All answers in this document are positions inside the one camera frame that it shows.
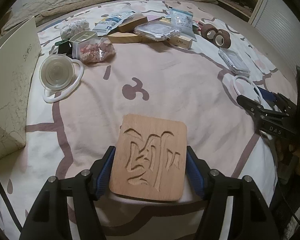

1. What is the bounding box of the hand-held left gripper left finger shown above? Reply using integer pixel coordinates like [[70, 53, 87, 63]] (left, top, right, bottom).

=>
[[19, 145, 116, 240]]

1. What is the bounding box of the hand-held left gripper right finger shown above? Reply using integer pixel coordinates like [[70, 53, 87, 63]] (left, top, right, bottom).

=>
[[186, 145, 280, 240]]

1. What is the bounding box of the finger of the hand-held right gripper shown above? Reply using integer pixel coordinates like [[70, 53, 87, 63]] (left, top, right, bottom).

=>
[[236, 94, 290, 120], [259, 87, 297, 113]]

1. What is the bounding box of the white plastic ring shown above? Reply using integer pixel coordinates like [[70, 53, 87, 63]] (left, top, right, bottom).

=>
[[231, 76, 262, 103], [43, 59, 85, 103]]

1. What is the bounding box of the carved wooden board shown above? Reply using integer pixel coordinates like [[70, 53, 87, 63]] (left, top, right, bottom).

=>
[[109, 114, 188, 202]]

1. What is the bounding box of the clear plastic case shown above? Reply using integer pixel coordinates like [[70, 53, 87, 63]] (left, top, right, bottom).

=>
[[134, 21, 181, 42], [218, 47, 251, 76]]

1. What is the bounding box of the brown tape roll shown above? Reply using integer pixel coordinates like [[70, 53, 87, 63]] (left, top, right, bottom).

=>
[[201, 24, 217, 40], [213, 29, 232, 48]]

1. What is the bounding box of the white plastic suction cup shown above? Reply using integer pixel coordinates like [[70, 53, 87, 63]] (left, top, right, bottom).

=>
[[39, 54, 75, 91]]

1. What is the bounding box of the white cardboard box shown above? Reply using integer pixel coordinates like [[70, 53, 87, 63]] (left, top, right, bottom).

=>
[[0, 16, 42, 164]]

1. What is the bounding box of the white louvred door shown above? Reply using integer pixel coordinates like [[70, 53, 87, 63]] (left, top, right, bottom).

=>
[[251, 0, 300, 65]]

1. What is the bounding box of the printed bed sheet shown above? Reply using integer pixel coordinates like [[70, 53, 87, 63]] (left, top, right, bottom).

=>
[[0, 0, 300, 240]]

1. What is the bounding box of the small beige carton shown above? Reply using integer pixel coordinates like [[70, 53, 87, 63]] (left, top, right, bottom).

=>
[[169, 34, 192, 50]]

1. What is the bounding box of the pale blue packet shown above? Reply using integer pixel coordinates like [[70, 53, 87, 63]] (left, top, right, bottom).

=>
[[168, 8, 197, 42]]

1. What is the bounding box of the zip bag of pink bits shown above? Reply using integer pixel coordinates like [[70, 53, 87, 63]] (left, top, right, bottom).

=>
[[72, 37, 115, 63]]

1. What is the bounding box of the black plastic object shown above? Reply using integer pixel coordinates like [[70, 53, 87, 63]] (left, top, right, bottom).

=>
[[57, 41, 73, 57]]

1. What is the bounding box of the white divided tray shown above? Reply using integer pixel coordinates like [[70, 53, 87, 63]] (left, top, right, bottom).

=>
[[69, 30, 98, 43]]

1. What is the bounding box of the blue and white packet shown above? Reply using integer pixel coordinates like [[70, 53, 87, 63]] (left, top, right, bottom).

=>
[[93, 10, 136, 33]]

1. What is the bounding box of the beige quilted blanket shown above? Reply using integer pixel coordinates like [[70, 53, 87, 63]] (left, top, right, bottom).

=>
[[2, 0, 218, 28]]

